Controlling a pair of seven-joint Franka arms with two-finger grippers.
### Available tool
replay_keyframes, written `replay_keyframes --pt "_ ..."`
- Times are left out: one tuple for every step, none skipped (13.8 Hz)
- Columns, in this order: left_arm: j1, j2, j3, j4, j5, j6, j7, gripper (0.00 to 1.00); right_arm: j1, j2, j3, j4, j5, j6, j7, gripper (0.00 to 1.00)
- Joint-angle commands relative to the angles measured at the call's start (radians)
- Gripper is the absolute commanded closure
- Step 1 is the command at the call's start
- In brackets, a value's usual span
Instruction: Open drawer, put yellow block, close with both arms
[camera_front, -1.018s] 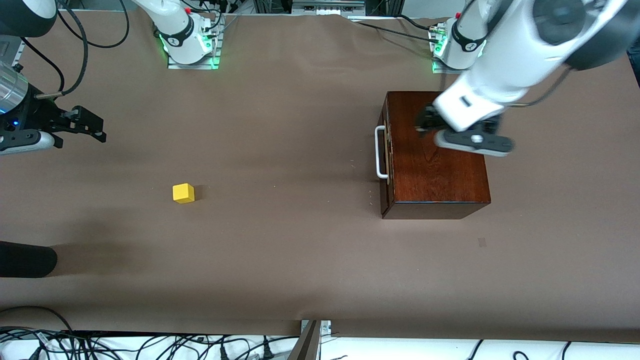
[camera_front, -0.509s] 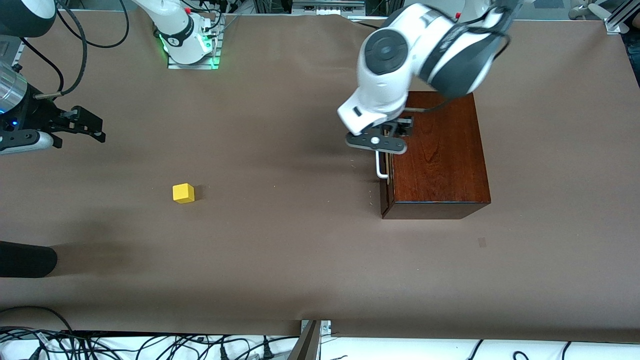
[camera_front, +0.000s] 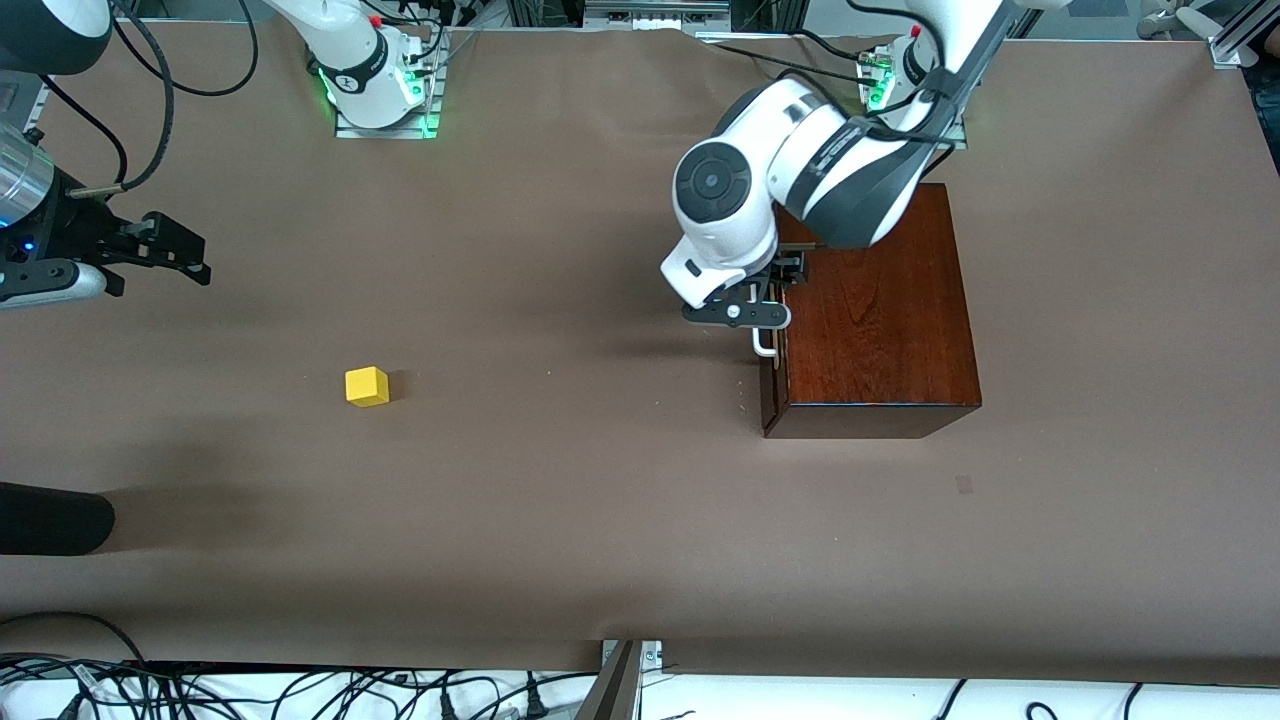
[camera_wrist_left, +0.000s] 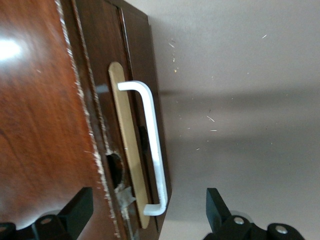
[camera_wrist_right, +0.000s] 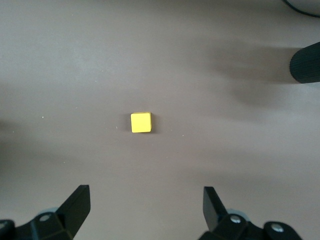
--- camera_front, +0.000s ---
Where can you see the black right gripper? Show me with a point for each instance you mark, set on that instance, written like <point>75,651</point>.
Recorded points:
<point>72,226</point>

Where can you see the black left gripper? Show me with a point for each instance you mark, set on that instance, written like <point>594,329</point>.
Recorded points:
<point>790,265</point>

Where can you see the yellow wooden block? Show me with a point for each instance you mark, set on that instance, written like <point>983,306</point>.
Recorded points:
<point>366,387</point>

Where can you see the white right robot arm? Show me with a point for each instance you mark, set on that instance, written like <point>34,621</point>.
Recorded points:
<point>350,45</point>

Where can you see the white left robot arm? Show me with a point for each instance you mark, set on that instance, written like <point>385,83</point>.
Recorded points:
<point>730,210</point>

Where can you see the dark brown wooden cabinet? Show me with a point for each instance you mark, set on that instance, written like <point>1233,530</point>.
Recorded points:
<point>880,340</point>

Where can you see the black rounded cylinder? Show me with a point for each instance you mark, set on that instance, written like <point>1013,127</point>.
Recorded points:
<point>50,518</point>

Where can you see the brown table cover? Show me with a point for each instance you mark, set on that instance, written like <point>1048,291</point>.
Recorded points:
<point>550,500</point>

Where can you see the dark grey aluminium beam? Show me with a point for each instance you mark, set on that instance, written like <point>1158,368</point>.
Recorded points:
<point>612,690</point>

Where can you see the aluminium corner profile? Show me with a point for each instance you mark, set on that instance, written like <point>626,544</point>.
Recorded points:
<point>1240,45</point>

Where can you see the aluminium side rail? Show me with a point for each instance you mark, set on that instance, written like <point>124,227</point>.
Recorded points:
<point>25,105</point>

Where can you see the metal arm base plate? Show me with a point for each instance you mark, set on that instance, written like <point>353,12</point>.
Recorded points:
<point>958,135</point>
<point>432,110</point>

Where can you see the aluminium frame rail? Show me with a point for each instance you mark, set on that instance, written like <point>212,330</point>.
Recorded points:
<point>655,12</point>

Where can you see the silver metal bracket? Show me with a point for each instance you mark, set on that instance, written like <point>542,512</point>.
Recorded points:
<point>652,652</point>

